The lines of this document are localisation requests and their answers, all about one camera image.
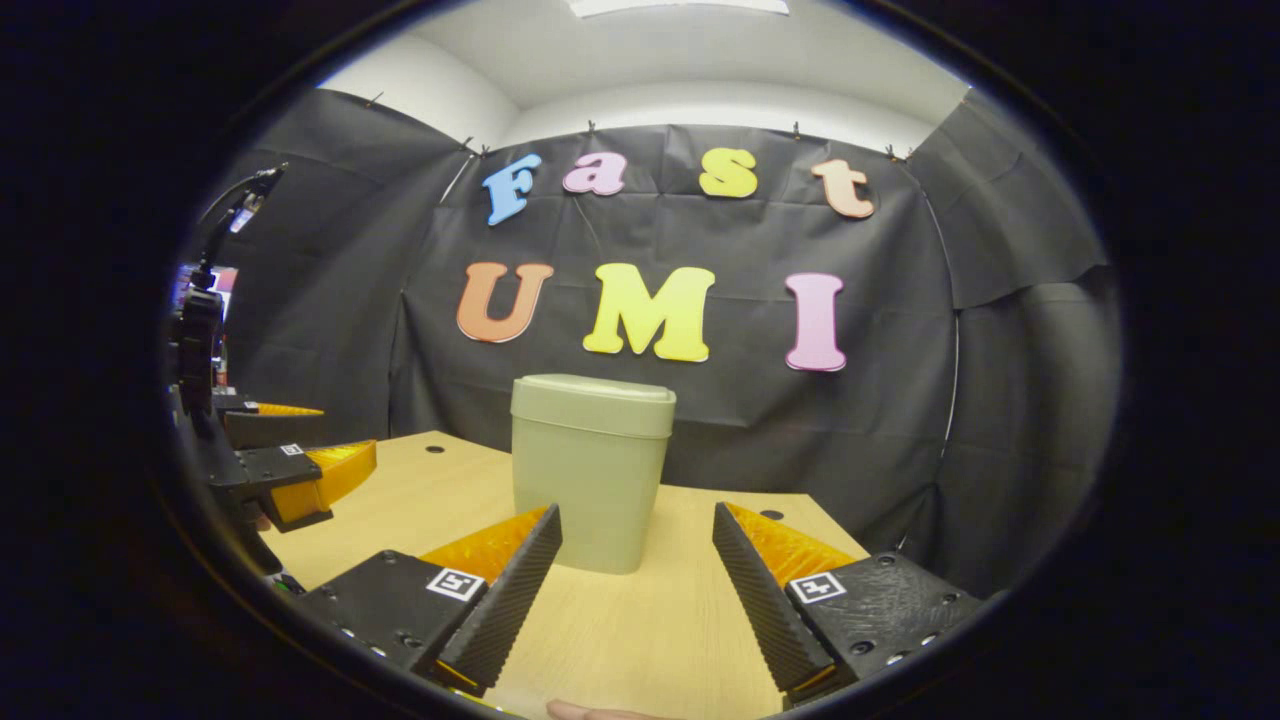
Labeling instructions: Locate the black backdrop cloth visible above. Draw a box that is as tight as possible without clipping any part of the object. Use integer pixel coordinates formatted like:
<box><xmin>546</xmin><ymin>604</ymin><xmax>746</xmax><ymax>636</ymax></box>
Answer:
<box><xmin>175</xmin><ymin>88</ymin><xmax>1121</xmax><ymax>601</ymax></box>

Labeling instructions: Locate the computer monitor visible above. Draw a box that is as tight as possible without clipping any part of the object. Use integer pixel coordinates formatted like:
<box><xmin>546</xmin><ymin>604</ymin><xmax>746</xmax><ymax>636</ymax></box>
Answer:
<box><xmin>178</xmin><ymin>263</ymin><xmax>239</xmax><ymax>321</ymax></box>

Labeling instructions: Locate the green desktop garbage bin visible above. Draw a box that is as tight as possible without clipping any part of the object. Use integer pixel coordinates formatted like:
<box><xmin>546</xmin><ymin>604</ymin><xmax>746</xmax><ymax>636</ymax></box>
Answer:
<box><xmin>510</xmin><ymin>373</ymin><xmax>677</xmax><ymax>576</ymax></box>

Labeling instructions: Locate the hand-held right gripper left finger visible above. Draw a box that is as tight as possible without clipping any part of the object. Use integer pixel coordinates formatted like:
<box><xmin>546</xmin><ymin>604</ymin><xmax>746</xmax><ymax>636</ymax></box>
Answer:
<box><xmin>295</xmin><ymin>503</ymin><xmax>563</xmax><ymax>698</ymax></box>

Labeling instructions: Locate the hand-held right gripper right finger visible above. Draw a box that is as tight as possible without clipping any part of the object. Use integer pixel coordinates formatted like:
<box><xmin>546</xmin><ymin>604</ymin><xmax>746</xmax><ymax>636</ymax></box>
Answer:
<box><xmin>712</xmin><ymin>502</ymin><xmax>986</xmax><ymax>706</ymax></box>

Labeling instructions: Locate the ceiling light panel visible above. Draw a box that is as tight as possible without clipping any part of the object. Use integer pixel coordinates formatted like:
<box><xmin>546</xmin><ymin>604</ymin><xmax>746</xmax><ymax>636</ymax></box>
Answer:
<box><xmin>568</xmin><ymin>0</ymin><xmax>791</xmax><ymax>18</ymax></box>

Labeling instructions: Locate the wooden desktop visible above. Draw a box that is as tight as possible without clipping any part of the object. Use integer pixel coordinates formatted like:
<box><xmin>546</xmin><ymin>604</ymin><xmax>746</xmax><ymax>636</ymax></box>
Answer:
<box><xmin>258</xmin><ymin>430</ymin><xmax>871</xmax><ymax>719</ymax></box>

